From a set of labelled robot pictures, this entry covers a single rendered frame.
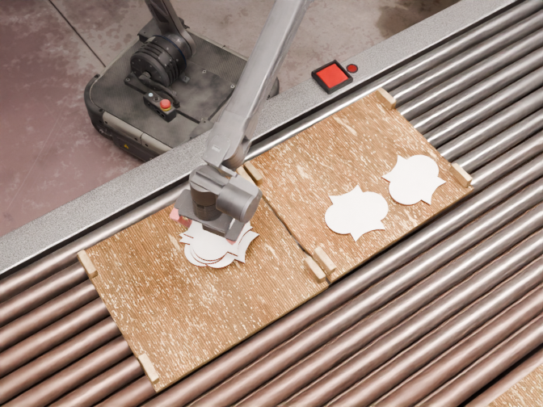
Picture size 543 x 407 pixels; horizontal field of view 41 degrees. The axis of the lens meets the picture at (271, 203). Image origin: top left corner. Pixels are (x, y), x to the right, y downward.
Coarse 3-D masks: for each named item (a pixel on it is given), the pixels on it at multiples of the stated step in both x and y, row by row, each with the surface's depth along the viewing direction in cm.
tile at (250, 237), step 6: (246, 234) 154; (252, 234) 154; (258, 234) 154; (246, 240) 153; (252, 240) 153; (240, 246) 152; (246, 246) 152; (240, 252) 151; (222, 258) 150; (228, 258) 150; (234, 258) 151; (240, 258) 150; (216, 264) 150; (222, 264) 150; (228, 264) 150
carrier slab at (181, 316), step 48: (144, 240) 154; (288, 240) 155; (96, 288) 148; (144, 288) 148; (192, 288) 148; (240, 288) 149; (288, 288) 149; (144, 336) 143; (192, 336) 143; (240, 336) 143
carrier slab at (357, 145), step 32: (320, 128) 171; (352, 128) 171; (384, 128) 171; (256, 160) 166; (288, 160) 166; (320, 160) 166; (352, 160) 166; (384, 160) 167; (288, 192) 161; (320, 192) 161; (384, 192) 162; (448, 192) 162; (288, 224) 157; (320, 224) 157; (384, 224) 158; (416, 224) 158; (352, 256) 153
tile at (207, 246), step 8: (200, 224) 153; (192, 232) 152; (200, 232) 152; (208, 232) 152; (200, 240) 151; (208, 240) 151; (216, 240) 151; (224, 240) 151; (240, 240) 151; (200, 248) 150; (208, 248) 150; (216, 248) 150; (224, 248) 150; (232, 248) 150; (200, 256) 149; (208, 256) 149; (216, 256) 149; (224, 256) 150
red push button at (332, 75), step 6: (330, 66) 182; (336, 66) 182; (318, 72) 181; (324, 72) 181; (330, 72) 181; (336, 72) 181; (342, 72) 181; (324, 78) 180; (330, 78) 180; (336, 78) 180; (342, 78) 180; (330, 84) 179; (336, 84) 179
